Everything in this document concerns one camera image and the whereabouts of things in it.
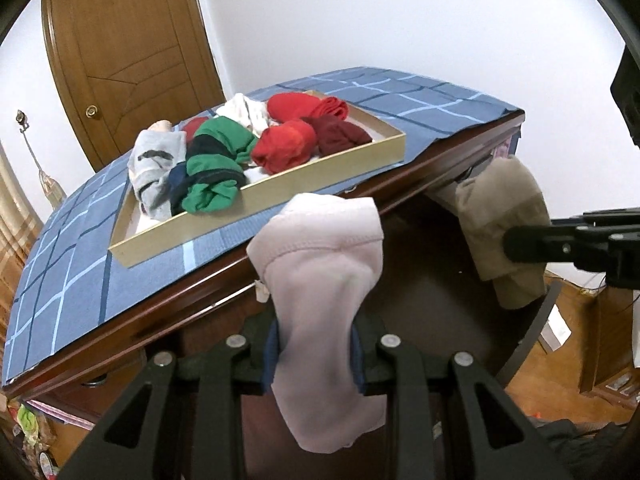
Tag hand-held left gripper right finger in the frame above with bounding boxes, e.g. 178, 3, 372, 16
351, 320, 571, 480

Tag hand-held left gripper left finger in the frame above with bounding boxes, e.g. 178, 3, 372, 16
57, 310, 281, 480

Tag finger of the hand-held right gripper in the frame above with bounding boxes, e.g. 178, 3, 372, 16
501, 224, 615, 267
550, 208, 640, 227

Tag beige underwear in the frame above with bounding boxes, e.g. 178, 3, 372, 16
454, 156, 552, 310

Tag white lilac underwear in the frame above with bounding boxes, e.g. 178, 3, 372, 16
246, 194, 387, 454

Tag cream shallow tray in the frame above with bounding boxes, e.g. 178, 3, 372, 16
107, 90, 406, 268

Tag green and black sock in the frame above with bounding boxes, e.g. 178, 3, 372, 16
186, 116, 261, 166
181, 155, 249, 213

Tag navy blue underwear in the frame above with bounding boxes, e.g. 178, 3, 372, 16
169, 164, 193, 215

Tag dark red underwear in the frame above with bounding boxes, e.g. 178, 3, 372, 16
301, 114, 373, 157

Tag grey underwear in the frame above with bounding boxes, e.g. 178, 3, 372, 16
127, 129, 188, 222

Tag bright red sock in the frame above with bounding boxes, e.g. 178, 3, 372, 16
266, 92, 349, 123

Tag small wooden desk drawer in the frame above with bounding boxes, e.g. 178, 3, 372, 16
20, 350, 151, 423

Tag small wooden cabinet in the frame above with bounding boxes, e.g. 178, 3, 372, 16
579, 285, 640, 401

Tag white flat box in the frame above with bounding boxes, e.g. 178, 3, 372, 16
539, 305, 572, 352

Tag dark wooden desk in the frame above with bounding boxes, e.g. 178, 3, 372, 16
2, 110, 523, 411

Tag pink patterned cloth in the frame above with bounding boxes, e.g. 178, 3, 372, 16
492, 135, 522, 161

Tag person's dark trousers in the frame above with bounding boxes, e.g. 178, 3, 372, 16
540, 420, 640, 480

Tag blue checked tablecloth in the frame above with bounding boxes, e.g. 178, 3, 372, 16
2, 65, 523, 386

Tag colourful packets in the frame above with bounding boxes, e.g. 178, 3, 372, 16
7, 395, 61, 476

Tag beige patterned curtain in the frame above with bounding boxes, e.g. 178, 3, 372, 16
0, 150, 43, 281

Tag wooden door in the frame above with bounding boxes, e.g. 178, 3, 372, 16
41, 0, 226, 173

